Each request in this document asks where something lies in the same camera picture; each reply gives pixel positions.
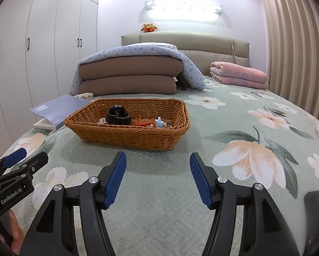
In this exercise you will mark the floral green bedspread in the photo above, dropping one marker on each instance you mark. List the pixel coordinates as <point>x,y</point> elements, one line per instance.
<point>247,136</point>

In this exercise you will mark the beige padded headboard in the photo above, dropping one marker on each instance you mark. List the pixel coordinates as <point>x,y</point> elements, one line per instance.
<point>201,49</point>

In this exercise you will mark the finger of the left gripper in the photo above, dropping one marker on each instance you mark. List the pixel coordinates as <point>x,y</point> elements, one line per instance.
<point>13,158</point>
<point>31,166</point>

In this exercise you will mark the blue folder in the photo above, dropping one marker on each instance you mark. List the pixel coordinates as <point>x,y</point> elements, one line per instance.
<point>56,110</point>

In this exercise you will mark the beige pleated curtain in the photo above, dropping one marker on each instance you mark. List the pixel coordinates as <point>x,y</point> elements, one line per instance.
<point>293,35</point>

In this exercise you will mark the left wall lamp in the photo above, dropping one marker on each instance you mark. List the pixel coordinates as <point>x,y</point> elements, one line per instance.
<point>149,4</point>

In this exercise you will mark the small metal hair clip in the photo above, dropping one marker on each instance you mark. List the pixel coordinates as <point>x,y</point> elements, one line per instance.
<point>102,121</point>

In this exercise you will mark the white wardrobe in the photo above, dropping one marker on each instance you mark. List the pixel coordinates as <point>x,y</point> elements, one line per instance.
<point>41,43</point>

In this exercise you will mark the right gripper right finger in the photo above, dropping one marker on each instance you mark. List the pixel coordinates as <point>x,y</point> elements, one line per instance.
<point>264,231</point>

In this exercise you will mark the right wall lamp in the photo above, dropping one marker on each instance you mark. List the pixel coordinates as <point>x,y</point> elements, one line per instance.
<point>219,9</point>

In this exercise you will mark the cream fluffy cloth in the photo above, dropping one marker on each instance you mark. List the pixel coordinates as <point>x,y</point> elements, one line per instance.
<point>86,96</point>

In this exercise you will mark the black scrunchie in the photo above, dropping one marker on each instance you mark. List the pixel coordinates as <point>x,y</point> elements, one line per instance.
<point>118,115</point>

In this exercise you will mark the orange plush toy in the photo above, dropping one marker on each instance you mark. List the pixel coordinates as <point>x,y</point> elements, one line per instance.
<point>149,27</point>

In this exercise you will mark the blue patterned blanket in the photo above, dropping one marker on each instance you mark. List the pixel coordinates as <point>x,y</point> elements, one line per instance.
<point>190,73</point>

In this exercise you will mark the brown wicker basket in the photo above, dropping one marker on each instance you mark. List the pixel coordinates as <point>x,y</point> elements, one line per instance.
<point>140,123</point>

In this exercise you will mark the white book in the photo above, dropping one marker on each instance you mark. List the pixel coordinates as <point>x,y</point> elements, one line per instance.
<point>44,124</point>

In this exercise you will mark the light blue hair clip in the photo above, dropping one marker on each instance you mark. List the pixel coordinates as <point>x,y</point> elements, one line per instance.
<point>159,123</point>

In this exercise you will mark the person's left hand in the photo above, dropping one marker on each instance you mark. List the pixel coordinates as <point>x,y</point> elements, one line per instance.
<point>16,232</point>

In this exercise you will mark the folded pink blanket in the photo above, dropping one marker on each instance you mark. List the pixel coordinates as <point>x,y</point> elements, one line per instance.
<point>237,75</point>

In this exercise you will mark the folded brown quilt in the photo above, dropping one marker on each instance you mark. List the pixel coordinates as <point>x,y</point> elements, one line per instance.
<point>130,75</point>

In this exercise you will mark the wall lamp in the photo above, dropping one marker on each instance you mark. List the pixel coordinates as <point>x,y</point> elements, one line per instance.
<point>149,4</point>
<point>219,9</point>

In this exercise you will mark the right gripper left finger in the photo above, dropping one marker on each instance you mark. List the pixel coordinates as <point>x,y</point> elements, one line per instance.
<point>52,231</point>

